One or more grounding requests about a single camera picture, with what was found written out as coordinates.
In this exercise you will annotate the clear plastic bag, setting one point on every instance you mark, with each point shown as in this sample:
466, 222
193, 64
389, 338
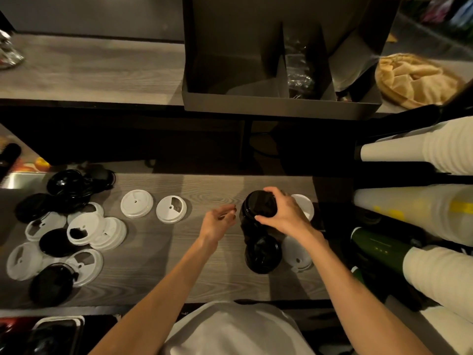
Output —
299, 73

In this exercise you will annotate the chrome flag stand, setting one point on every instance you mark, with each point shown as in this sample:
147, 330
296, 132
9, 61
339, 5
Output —
9, 51

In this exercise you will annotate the tan crumpled paper bundle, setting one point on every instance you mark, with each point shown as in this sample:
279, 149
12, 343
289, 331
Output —
417, 81

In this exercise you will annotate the black cup lid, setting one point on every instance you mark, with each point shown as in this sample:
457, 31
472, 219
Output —
256, 207
263, 256

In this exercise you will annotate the stack of white lids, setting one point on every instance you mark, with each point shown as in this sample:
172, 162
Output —
306, 204

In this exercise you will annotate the person's right forearm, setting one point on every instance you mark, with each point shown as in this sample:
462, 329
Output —
362, 303

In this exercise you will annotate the grey foil pouch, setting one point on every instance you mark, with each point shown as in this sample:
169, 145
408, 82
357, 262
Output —
354, 59

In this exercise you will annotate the dark metal organizer box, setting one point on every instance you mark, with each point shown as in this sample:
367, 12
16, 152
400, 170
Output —
258, 107

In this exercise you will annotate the white shirt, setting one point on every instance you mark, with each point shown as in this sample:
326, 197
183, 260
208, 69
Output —
236, 332

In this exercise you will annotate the person's left forearm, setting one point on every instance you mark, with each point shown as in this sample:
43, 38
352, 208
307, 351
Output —
155, 306

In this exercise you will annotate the white paper cup stack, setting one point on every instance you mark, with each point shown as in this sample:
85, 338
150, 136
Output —
414, 147

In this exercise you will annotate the pile of mixed cup lids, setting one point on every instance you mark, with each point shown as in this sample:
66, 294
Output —
66, 225

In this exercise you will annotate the clear plastic lids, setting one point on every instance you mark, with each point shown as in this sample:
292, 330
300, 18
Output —
295, 256

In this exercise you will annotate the person's left hand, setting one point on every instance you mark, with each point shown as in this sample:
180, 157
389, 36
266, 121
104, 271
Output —
214, 229

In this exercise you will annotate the small red packet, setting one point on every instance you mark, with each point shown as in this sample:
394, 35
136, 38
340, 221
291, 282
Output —
343, 97

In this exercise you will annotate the translucent yellow print cup stack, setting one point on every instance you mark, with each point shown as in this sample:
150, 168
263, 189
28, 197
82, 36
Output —
414, 210

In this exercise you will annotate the person's right hand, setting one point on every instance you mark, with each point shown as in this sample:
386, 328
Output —
292, 219

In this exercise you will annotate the colourful background goods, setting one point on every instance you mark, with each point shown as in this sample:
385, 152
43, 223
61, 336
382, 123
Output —
439, 12

